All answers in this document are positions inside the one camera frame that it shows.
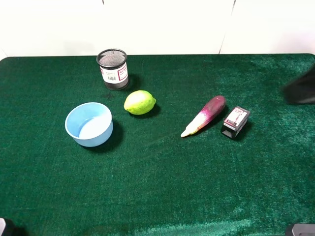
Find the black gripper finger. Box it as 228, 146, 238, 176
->
282, 68, 315, 104

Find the light blue bowl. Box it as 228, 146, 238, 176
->
64, 102, 113, 148

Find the grey robot base right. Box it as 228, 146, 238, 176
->
285, 224, 315, 236

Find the black small box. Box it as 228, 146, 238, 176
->
221, 106, 251, 139

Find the purple white eggplant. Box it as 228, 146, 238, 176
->
181, 95, 226, 138

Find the green lemon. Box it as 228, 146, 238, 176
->
124, 90, 156, 115

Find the green velvet table cloth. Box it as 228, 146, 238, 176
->
0, 54, 315, 236

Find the black mesh pen holder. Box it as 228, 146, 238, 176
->
96, 49, 129, 91

